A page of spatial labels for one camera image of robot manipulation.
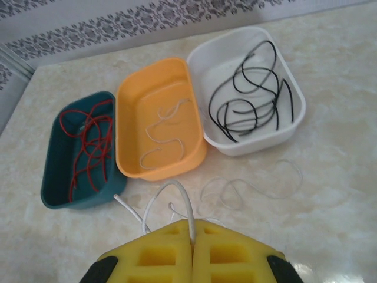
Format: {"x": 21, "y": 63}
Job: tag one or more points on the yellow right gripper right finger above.
{"x": 235, "y": 253}

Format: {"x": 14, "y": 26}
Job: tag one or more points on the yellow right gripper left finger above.
{"x": 165, "y": 244}

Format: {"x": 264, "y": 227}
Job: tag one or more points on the teal plastic bin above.
{"x": 53, "y": 188}

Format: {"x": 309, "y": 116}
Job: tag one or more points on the orange plastic bin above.
{"x": 132, "y": 118}

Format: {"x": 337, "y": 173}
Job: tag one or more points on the white plastic bin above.
{"x": 265, "y": 141}

